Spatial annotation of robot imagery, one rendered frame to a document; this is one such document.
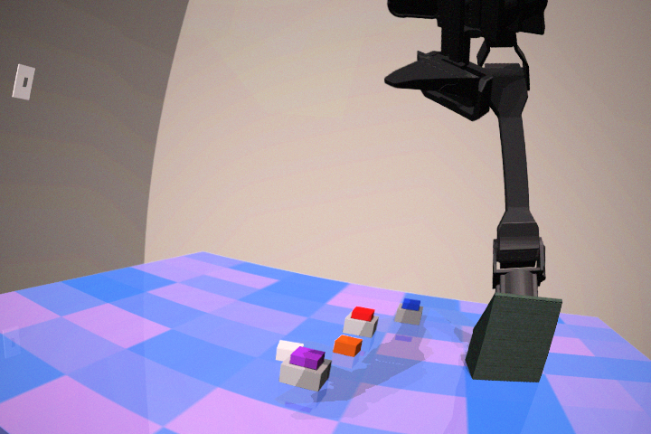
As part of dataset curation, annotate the purple button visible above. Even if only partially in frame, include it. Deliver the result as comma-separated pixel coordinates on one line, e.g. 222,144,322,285
279,346,332,392

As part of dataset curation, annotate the orange block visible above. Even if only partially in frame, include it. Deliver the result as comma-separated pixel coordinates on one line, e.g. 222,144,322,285
333,335,363,357

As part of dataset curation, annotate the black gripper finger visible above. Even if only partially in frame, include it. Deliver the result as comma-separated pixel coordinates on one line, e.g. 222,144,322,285
384,51,479,108

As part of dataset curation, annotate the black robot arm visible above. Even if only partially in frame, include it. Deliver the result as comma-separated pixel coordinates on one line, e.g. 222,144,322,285
387,0,548,297

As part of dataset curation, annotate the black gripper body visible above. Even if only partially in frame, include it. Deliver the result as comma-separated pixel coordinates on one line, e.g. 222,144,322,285
420,0,530,121

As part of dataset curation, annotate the red button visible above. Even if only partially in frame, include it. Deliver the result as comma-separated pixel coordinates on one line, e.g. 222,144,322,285
343,306,379,338

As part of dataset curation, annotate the white block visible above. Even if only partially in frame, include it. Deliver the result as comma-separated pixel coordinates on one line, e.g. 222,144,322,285
276,340,304,361

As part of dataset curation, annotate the blue button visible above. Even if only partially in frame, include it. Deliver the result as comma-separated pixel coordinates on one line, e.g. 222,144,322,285
394,298,423,325

